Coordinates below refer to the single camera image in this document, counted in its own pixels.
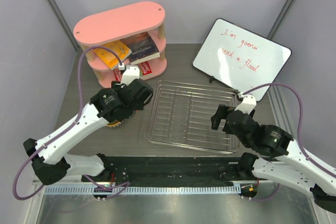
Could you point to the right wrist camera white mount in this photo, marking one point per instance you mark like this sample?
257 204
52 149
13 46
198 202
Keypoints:
248 103

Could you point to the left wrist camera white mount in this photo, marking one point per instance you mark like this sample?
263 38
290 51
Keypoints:
129 73

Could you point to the yellow book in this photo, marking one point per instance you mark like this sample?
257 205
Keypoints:
105 60

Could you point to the pink three-tier shelf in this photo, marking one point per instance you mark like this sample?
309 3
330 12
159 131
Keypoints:
98 29

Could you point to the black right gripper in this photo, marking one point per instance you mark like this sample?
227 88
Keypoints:
221 110

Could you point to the white ridged bowl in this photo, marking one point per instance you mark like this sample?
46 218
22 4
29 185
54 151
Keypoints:
115 125

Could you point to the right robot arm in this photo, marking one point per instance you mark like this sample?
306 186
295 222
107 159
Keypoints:
278 157

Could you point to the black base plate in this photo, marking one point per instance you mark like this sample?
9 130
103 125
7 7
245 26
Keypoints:
155 171

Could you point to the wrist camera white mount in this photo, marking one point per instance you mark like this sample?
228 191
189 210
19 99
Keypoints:
129 73
248 103

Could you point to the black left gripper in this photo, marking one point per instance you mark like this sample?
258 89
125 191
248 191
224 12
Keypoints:
118 87

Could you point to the white whiteboard with red writing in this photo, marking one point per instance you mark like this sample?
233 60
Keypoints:
240 58

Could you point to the red magazine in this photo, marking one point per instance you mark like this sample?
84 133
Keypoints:
145 72

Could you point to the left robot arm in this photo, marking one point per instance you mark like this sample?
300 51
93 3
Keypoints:
52 162

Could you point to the metal wire dish rack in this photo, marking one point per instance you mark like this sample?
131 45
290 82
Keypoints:
181 116

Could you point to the dark blue book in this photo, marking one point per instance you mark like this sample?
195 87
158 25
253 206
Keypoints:
143 48

